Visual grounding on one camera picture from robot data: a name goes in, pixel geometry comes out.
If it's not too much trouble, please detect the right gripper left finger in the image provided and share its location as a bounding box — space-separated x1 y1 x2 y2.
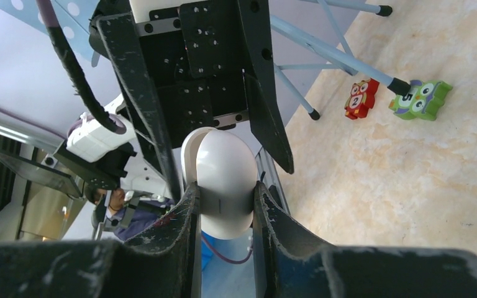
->
99 183 201 297

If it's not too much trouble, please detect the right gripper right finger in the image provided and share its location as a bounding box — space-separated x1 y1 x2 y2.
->
253 182 345 297

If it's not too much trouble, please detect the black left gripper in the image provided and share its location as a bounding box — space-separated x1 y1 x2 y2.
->
96 1 294 202

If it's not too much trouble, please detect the white earbud charging case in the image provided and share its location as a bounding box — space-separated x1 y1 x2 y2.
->
181 127 258 240

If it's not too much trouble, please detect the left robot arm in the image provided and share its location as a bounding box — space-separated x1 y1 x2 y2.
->
56 1 294 199

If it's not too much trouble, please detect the light blue tripod stand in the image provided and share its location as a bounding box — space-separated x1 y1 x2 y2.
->
270 1 411 120

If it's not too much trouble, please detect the red owl block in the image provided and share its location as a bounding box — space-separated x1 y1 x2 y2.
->
344 78 379 120

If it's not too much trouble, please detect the green owl block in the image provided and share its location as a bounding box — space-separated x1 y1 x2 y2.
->
389 80 453 121

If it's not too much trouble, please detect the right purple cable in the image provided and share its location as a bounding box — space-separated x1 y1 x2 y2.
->
200 235 254 266

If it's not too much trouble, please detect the aluminium frame rail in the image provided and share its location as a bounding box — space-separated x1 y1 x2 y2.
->
0 97 289 215

